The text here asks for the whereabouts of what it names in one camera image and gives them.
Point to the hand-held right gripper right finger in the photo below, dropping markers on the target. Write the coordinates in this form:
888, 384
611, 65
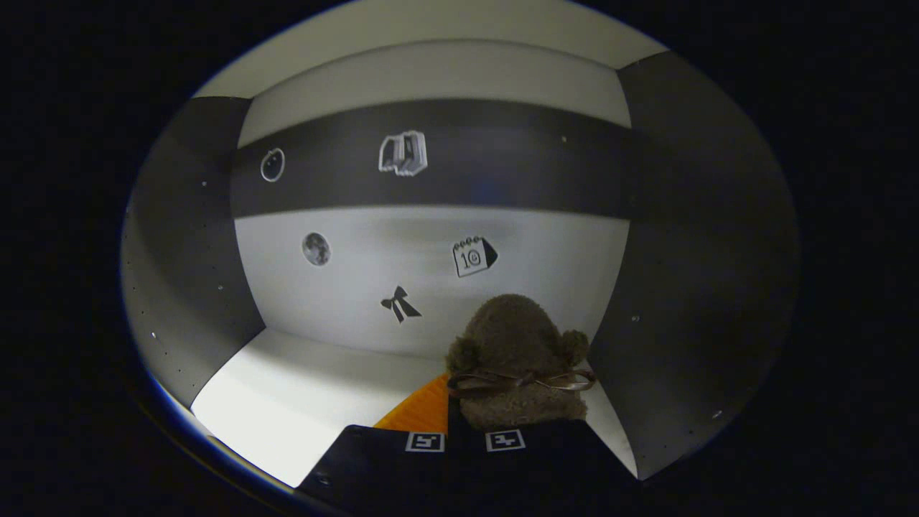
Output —
531, 474

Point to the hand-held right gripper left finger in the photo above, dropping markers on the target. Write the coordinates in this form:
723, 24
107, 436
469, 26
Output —
388, 467

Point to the grey white shoe cabinet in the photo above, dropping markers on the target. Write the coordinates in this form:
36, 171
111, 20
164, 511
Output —
344, 373

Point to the brown plush shoe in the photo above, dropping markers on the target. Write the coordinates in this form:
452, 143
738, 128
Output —
513, 337

